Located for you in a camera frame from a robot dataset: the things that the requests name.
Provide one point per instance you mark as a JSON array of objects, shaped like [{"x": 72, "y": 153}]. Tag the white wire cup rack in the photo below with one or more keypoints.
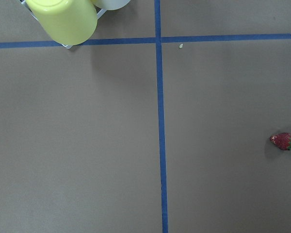
[{"x": 100, "y": 13}]

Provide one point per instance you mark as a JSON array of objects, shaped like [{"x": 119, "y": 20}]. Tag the white plastic cup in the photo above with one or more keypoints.
[{"x": 110, "y": 4}]

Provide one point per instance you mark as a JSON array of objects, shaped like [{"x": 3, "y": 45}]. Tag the red strawberry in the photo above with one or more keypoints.
[{"x": 282, "y": 140}]

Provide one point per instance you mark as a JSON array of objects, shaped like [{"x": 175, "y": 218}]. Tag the yellow plastic cup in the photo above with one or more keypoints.
[{"x": 69, "y": 22}]

